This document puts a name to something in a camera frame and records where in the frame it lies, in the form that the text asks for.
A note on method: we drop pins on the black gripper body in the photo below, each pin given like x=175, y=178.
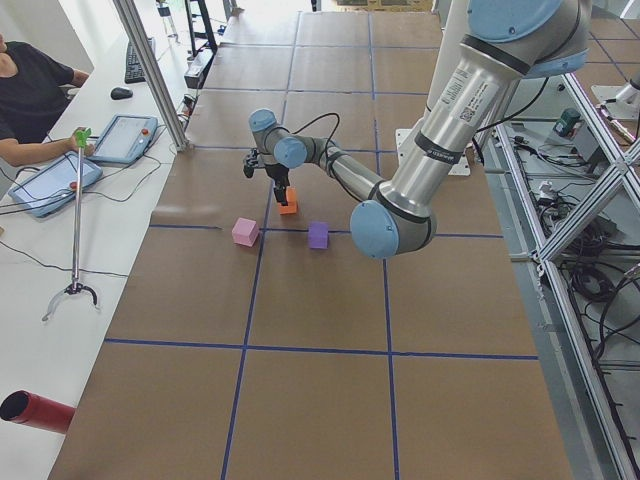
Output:
x=278, y=175

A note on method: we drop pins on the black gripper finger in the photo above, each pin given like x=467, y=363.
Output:
x=280, y=193

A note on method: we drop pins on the orange foam cube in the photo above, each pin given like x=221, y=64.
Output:
x=290, y=205

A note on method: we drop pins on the green handled reacher grabber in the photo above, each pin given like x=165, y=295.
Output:
x=75, y=287

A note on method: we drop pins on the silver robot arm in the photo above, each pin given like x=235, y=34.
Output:
x=503, y=43

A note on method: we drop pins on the person's hand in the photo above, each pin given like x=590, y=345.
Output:
x=88, y=149

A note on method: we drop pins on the pink foam cube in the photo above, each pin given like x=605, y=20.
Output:
x=245, y=232

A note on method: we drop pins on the dark purple foam cube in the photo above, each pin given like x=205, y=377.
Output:
x=318, y=235

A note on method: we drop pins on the far blue teach pendant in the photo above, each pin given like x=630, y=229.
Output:
x=124, y=139

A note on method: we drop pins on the blue teach pendant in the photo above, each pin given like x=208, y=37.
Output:
x=48, y=190
x=124, y=139

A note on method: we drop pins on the black keyboard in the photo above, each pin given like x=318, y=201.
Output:
x=134, y=71

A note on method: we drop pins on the black computer mouse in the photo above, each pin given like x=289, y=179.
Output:
x=121, y=93

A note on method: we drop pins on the near blue teach pendant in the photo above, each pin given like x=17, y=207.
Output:
x=48, y=190

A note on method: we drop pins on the white desk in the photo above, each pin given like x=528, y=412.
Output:
x=54, y=358

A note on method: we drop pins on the person in black shirt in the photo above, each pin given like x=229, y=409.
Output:
x=32, y=101

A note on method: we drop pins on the red cylinder tube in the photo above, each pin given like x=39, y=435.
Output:
x=30, y=409

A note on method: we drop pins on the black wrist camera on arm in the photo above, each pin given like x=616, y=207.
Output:
x=252, y=161

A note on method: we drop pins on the aluminium frame post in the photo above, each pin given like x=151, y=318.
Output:
x=134, y=28

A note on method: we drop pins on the aluminium frame rail structure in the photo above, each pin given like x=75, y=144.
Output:
x=570, y=210

